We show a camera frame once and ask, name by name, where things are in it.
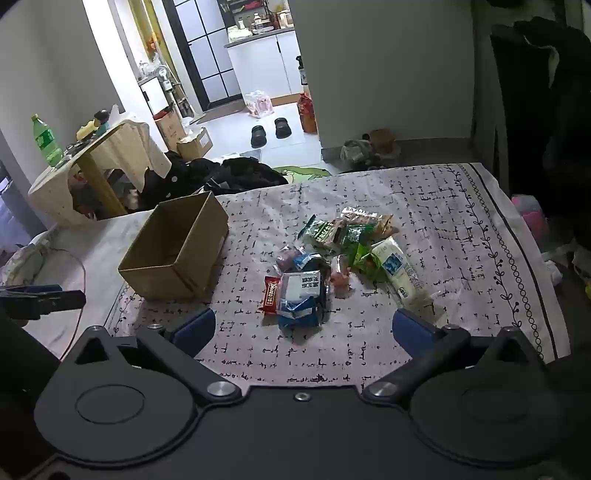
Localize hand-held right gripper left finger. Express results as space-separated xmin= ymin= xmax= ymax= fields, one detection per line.
xmin=74 ymin=307 xmax=244 ymax=401

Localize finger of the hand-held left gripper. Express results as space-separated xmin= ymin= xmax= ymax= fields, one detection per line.
xmin=0 ymin=285 xmax=64 ymax=299
xmin=0 ymin=291 xmax=87 ymax=320

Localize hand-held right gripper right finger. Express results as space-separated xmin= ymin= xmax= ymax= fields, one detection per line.
xmin=362 ymin=308 xmax=546 ymax=400

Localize long white snack packet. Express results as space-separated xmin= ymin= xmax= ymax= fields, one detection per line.
xmin=369 ymin=236 xmax=437 ymax=308

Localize brown cardboard box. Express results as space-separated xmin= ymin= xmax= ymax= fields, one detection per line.
xmin=117 ymin=190 xmax=230 ymax=301

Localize red snack bar packet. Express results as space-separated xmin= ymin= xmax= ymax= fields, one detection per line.
xmin=259 ymin=275 xmax=283 ymax=316

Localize bright green snack packet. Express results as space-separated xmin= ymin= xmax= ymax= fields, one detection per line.
xmin=346 ymin=241 xmax=389 ymax=283

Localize orange pink snack packet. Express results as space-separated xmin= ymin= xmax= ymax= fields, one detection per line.
xmin=330 ymin=255 xmax=354 ymax=289

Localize blue white snack packet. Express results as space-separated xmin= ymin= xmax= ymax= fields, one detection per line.
xmin=276 ymin=271 xmax=326 ymax=329

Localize pale purple snack packet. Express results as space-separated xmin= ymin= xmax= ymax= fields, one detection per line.
xmin=276 ymin=244 xmax=301 ymax=273

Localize orange biscuit packet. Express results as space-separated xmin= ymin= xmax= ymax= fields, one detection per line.
xmin=341 ymin=206 xmax=400 ymax=238

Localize small blue snack packet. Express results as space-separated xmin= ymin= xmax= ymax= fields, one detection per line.
xmin=293 ymin=253 xmax=324 ymax=273

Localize dark green seaweed packet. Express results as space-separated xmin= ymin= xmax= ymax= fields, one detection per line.
xmin=300 ymin=215 xmax=345 ymax=252

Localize white patterned bag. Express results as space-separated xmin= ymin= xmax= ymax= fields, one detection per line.
xmin=0 ymin=240 xmax=51 ymax=289

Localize white bed sheet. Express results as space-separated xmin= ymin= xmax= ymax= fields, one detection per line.
xmin=23 ymin=208 xmax=158 ymax=361

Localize black buttoned garment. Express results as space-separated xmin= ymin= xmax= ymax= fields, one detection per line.
xmin=139 ymin=150 xmax=222 ymax=210

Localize green plastic bottle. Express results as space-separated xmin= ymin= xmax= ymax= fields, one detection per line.
xmin=31 ymin=114 xmax=64 ymax=168

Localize pink bundle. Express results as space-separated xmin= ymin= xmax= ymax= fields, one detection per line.
xmin=512 ymin=194 xmax=550 ymax=236

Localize small round covered table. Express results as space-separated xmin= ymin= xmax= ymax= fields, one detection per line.
xmin=28 ymin=119 xmax=172 ymax=227

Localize small open cardboard box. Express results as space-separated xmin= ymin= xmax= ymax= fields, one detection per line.
xmin=177 ymin=127 xmax=214 ymax=161

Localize grey trash bag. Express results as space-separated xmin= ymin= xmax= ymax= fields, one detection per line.
xmin=340 ymin=138 xmax=377 ymax=164

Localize green floor mat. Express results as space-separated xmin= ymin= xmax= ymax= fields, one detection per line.
xmin=274 ymin=165 xmax=332 ymax=185

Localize tall cardboard box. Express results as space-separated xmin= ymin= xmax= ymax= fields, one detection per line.
xmin=154 ymin=111 xmax=185 ymax=152

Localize small white cabinet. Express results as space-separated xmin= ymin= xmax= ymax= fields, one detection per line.
xmin=139 ymin=76 xmax=174 ymax=116

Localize pink plastic bag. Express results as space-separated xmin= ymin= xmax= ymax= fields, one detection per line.
xmin=244 ymin=90 xmax=274 ymax=118

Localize red bottle pack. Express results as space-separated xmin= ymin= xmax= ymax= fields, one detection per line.
xmin=297 ymin=92 xmax=318 ymax=134

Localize dark hanging clothes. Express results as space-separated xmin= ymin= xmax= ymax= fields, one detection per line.
xmin=489 ymin=16 xmax=591 ymax=222

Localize white kitchen cabinet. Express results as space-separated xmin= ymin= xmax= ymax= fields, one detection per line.
xmin=224 ymin=27 xmax=303 ymax=100

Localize black framed glass door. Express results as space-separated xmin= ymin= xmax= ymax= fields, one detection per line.
xmin=161 ymin=0 xmax=243 ymax=112

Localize row of kitchen jars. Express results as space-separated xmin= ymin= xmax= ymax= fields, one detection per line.
xmin=226 ymin=7 xmax=296 ymax=40

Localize yellow table frame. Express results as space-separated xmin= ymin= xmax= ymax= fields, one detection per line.
xmin=76 ymin=124 xmax=127 ymax=217

